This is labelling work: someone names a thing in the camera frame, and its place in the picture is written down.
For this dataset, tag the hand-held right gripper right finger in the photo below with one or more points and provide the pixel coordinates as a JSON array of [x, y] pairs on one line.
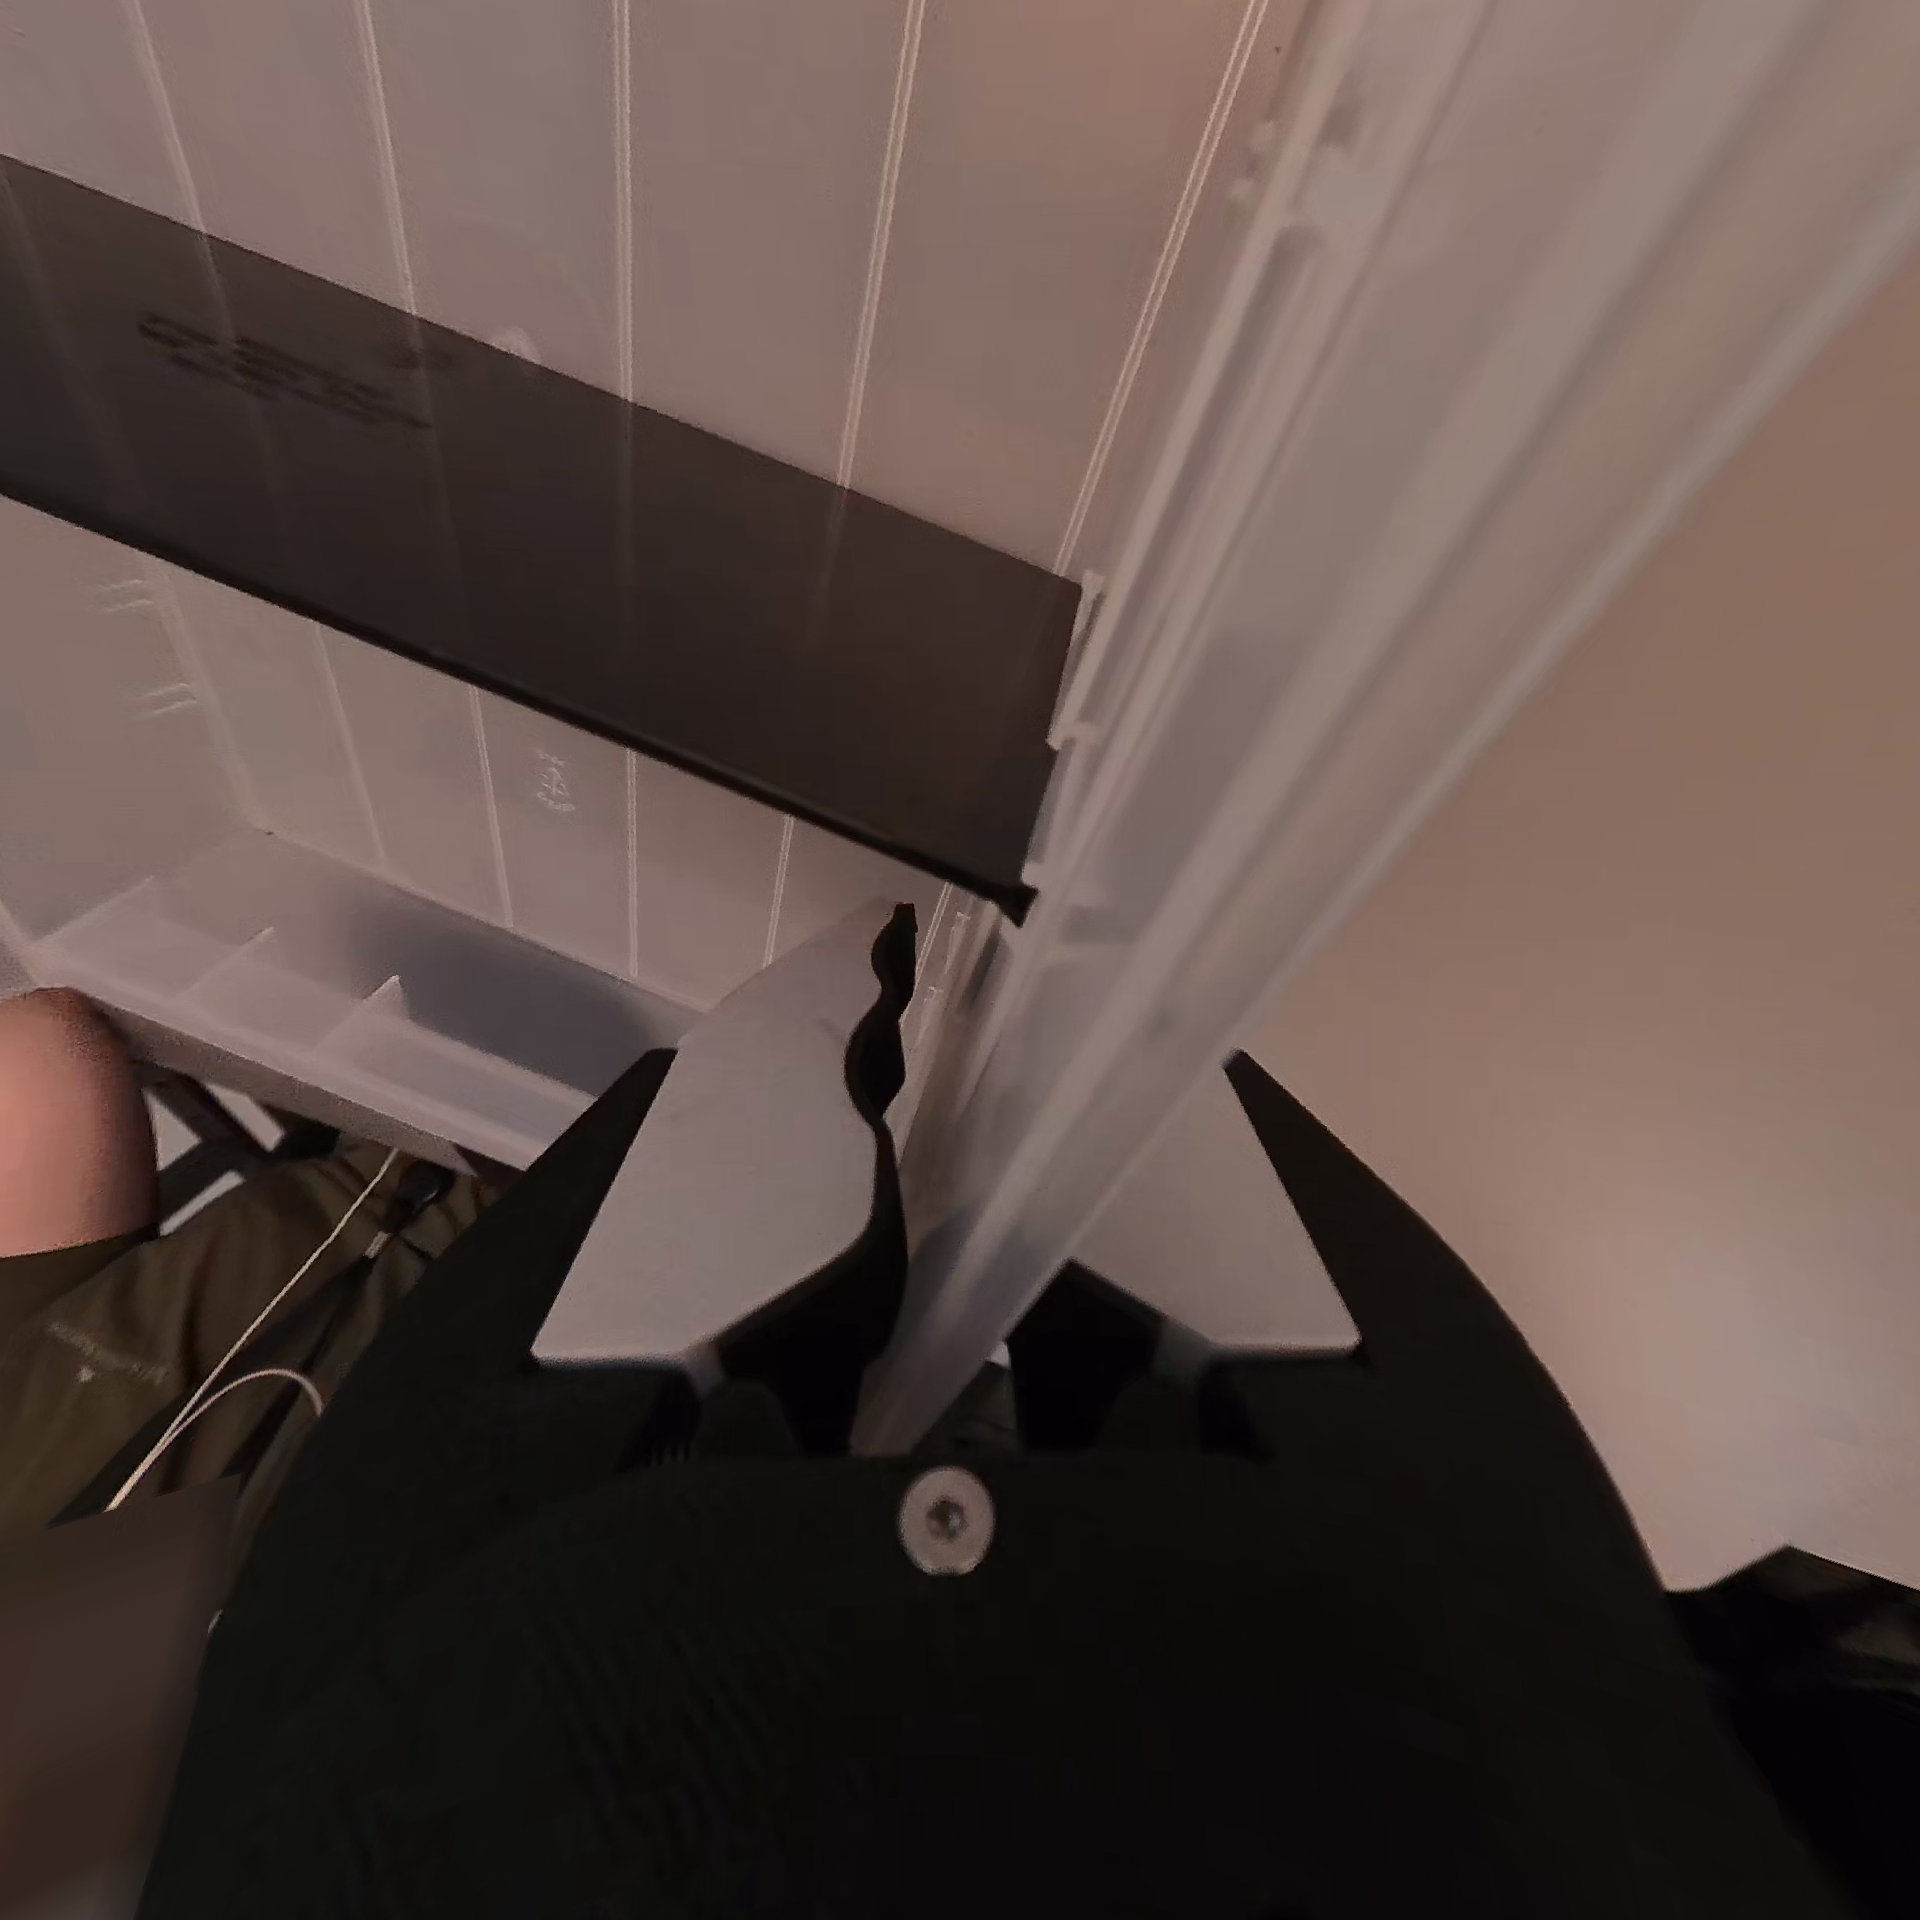
[[1216, 1246]]

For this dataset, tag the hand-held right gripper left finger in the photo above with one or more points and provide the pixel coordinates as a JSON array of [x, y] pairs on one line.
[[737, 1187]]

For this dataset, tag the clear plastic bin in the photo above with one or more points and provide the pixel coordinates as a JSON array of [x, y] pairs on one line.
[[899, 377]]

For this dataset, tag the person's left forearm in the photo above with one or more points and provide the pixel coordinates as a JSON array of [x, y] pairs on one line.
[[68, 1124]]

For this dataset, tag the olive green trousers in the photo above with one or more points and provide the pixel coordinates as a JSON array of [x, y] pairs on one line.
[[181, 1320]]

